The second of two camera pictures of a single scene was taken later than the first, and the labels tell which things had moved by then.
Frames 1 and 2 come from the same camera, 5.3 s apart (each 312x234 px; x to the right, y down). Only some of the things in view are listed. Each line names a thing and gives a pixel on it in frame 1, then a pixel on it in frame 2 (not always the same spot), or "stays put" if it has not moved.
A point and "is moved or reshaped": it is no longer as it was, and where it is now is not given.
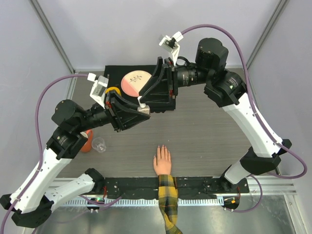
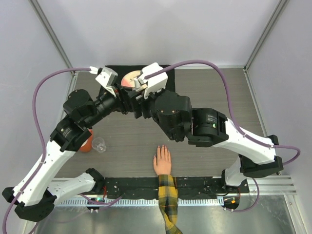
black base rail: x=188 y=188 stays put
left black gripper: x=125 y=117 → x=125 y=103
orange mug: x=87 y=146 stays put
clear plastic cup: x=98 y=144 stays put
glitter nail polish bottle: x=146 y=109 is moved or reshaped
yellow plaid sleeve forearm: x=168 y=200 stays put
